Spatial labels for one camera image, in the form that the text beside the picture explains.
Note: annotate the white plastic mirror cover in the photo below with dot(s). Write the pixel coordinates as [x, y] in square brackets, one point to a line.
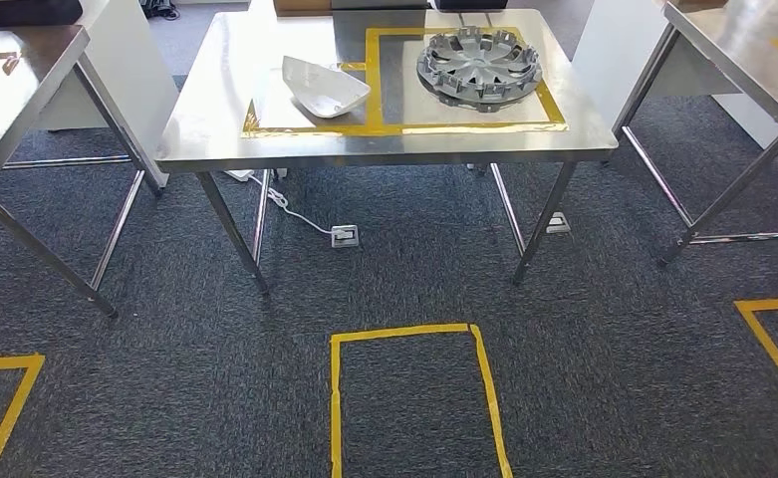
[326, 92]

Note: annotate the steel workbench table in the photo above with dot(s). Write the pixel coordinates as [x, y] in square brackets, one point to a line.
[230, 99]

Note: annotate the floor socket with plug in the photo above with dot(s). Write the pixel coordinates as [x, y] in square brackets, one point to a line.
[344, 236]

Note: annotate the small yellow tape outline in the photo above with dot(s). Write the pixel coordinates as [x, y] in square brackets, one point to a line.
[309, 130]

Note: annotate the large yellow tape outline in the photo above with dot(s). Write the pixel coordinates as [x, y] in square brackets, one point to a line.
[374, 86]

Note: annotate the white power strip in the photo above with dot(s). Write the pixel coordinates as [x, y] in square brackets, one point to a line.
[238, 175]

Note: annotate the floor socket plate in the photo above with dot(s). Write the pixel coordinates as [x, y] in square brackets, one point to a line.
[558, 224]

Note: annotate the silver wheel hubcap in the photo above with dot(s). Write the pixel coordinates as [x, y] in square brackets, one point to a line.
[481, 66]

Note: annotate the white cabinet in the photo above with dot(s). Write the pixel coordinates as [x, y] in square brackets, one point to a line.
[616, 53]
[131, 72]

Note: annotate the steel side table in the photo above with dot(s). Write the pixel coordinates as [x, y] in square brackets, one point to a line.
[19, 72]
[738, 59]

